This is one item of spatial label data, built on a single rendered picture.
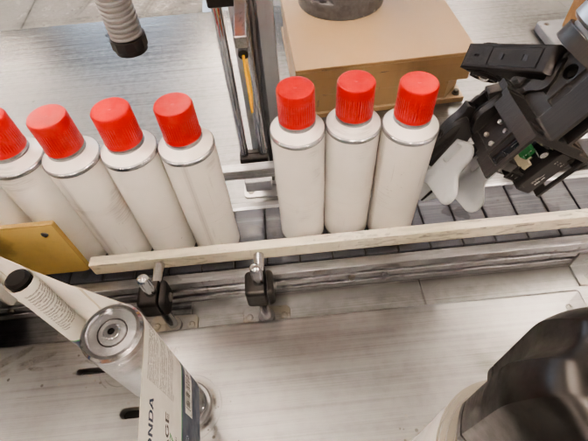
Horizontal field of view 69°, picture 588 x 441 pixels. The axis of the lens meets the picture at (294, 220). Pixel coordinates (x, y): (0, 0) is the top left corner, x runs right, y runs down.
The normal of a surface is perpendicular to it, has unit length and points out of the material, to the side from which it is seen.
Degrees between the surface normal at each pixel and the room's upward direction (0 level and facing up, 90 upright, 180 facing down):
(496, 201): 0
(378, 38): 0
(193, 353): 0
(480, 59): 60
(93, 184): 90
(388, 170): 90
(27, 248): 90
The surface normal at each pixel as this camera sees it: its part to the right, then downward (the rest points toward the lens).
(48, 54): -0.05, -0.59
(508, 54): -0.88, -0.20
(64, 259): 0.08, 0.80
